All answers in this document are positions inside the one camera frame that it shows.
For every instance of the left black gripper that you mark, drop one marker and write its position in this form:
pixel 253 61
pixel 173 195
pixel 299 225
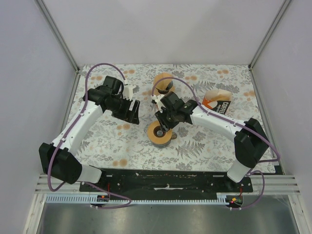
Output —
pixel 131 116

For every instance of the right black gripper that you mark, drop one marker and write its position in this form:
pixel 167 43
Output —
pixel 165 125

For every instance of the grey glass carafe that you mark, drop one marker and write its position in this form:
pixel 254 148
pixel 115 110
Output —
pixel 164 141

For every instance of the blue glass dripper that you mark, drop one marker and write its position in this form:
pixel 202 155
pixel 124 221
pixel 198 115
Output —
pixel 165 88

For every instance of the orange coffee filter box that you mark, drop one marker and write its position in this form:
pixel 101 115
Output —
pixel 217 100

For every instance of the wooden ring dripper stand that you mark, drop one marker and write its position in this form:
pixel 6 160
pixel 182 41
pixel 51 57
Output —
pixel 163 93

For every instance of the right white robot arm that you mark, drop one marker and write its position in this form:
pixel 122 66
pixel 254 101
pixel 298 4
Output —
pixel 250 141

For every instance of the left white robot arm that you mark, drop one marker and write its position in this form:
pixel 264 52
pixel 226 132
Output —
pixel 58 158

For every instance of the floral tablecloth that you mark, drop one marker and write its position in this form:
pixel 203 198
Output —
pixel 111 142

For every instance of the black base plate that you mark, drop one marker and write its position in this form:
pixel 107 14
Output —
pixel 170 184

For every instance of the white cable duct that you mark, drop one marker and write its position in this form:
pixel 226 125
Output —
pixel 99 199

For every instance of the aluminium frame rail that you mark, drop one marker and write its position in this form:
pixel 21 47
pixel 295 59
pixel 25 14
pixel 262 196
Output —
pixel 275 185

